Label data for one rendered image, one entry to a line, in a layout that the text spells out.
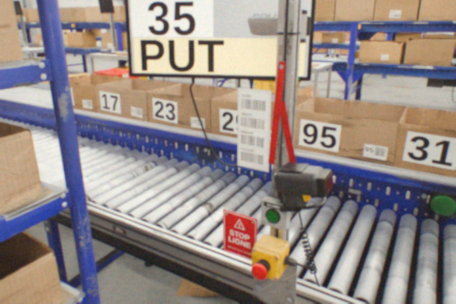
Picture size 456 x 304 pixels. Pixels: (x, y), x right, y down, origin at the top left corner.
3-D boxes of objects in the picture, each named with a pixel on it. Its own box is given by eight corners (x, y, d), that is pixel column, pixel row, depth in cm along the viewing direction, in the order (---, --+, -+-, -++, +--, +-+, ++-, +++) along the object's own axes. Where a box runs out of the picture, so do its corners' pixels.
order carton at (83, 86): (55, 106, 223) (51, 79, 218) (93, 98, 247) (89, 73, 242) (98, 114, 204) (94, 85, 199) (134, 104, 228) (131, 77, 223)
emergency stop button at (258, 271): (249, 278, 82) (250, 263, 81) (257, 267, 86) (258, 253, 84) (264, 284, 80) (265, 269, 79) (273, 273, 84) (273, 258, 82)
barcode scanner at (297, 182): (328, 222, 73) (324, 174, 70) (275, 214, 79) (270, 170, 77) (336, 207, 78) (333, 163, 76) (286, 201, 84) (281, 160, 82)
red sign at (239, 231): (222, 250, 97) (222, 209, 93) (224, 248, 98) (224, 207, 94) (277, 270, 89) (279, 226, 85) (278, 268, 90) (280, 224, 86)
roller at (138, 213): (126, 229, 124) (120, 216, 124) (208, 176, 167) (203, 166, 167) (135, 226, 121) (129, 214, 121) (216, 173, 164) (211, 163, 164)
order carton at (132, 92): (97, 114, 204) (93, 85, 199) (134, 104, 228) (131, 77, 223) (148, 123, 185) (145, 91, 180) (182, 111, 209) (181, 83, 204)
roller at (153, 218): (148, 235, 119) (137, 231, 122) (226, 178, 162) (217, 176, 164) (146, 222, 118) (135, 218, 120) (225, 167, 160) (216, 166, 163)
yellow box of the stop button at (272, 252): (248, 275, 85) (248, 250, 83) (262, 256, 92) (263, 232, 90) (305, 298, 78) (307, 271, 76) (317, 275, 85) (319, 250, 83)
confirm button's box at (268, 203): (259, 224, 86) (260, 200, 84) (264, 218, 89) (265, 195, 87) (285, 233, 83) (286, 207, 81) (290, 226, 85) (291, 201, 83)
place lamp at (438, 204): (429, 213, 118) (432, 194, 115) (429, 212, 119) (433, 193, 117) (453, 218, 114) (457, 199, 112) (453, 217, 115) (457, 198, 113)
